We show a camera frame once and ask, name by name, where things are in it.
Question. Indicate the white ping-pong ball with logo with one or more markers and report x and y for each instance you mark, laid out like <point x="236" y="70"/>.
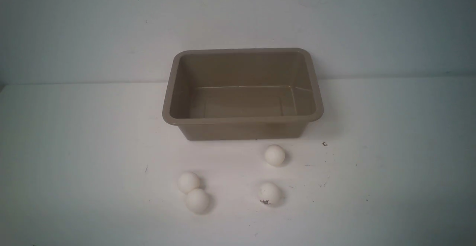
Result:
<point x="269" y="193"/>

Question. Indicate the tan plastic storage bin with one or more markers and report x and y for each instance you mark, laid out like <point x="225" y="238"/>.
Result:
<point x="242" y="94"/>

